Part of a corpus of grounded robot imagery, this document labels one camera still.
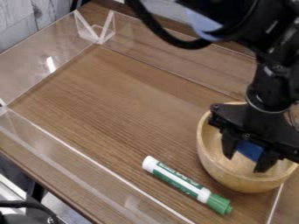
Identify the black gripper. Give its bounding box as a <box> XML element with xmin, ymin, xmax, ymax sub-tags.
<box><xmin>208</xmin><ymin>102</ymin><xmax>299</xmax><ymax>173</ymax></box>

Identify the blue foam block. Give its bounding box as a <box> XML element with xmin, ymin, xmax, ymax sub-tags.
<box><xmin>238</xmin><ymin>141</ymin><xmax>264</xmax><ymax>163</ymax></box>

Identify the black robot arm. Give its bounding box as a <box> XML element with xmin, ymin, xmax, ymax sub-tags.
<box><xmin>126</xmin><ymin>0</ymin><xmax>299</xmax><ymax>172</ymax></box>

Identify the brown wooden bowl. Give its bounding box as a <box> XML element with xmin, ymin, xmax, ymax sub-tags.
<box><xmin>196</xmin><ymin>109</ymin><xmax>299</xmax><ymax>193</ymax></box>

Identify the green white marker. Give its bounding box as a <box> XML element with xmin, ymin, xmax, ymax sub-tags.
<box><xmin>143</xmin><ymin>156</ymin><xmax>232</xmax><ymax>215</ymax></box>

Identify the clear acrylic tray wall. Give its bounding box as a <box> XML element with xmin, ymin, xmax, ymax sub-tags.
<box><xmin>0</xmin><ymin>9</ymin><xmax>299</xmax><ymax>224</ymax></box>

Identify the black equipment with cable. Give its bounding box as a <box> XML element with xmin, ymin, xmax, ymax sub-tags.
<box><xmin>0</xmin><ymin>199</ymin><xmax>68</xmax><ymax>224</ymax></box>

